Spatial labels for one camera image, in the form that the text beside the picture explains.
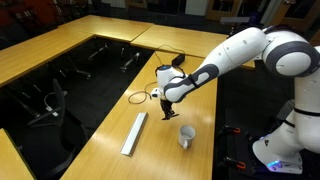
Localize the black power adapter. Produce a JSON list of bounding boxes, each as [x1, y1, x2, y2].
[[171, 53, 186, 67]]

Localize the black pen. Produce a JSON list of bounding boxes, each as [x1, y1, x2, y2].
[[162, 113, 180, 121]]

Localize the silver metal bar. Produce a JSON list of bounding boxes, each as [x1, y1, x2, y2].
[[120, 111, 149, 157]]

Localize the black office chair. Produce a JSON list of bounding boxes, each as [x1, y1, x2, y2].
[[19, 78, 89, 180]]

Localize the orange black clamp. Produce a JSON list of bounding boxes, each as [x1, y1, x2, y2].
[[222, 124, 242, 135], [222, 156, 247, 170]]

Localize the white charger cable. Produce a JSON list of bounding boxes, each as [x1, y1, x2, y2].
[[43, 91, 64, 118]]

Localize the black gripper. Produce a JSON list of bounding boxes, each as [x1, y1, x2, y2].
[[159, 98, 176, 121]]

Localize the black cable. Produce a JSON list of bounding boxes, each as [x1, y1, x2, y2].
[[127, 44, 186, 105]]

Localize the grey armed office chair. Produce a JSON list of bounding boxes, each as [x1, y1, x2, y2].
[[119, 49, 142, 73], [87, 42, 111, 63]]

